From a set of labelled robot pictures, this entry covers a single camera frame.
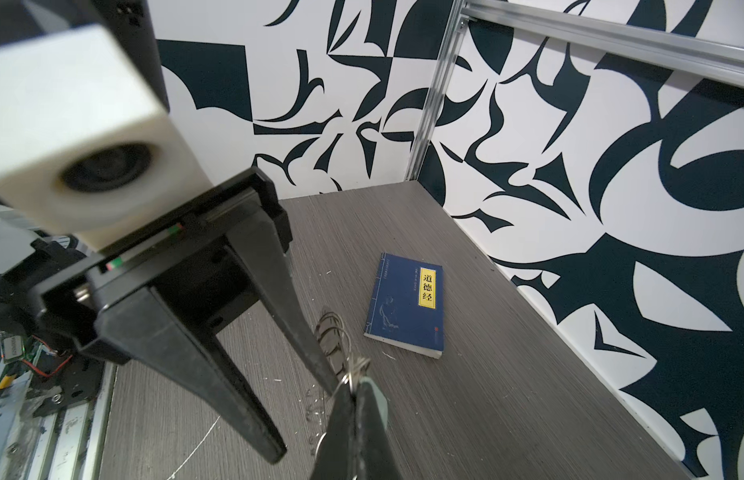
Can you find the blue notebook with yellow label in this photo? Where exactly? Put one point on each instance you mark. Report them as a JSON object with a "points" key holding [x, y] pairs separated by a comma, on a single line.
{"points": [[407, 306]]}

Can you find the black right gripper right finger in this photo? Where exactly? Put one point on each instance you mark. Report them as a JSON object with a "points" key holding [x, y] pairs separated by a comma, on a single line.
{"points": [[374, 458]]}

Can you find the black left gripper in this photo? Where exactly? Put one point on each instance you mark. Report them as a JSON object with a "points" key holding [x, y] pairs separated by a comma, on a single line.
{"points": [[187, 256]]}

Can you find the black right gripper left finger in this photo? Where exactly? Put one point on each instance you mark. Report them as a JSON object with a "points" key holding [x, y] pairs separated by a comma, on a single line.
{"points": [[334, 458]]}

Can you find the pale green key tag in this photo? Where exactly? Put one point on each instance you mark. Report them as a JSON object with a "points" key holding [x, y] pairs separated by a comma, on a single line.
{"points": [[381, 401]]}

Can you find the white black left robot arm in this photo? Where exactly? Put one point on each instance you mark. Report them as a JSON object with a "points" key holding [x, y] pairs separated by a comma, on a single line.
{"points": [[129, 22]]}

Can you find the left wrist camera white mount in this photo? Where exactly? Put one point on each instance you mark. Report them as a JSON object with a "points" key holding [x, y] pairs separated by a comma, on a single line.
{"points": [[70, 95]]}

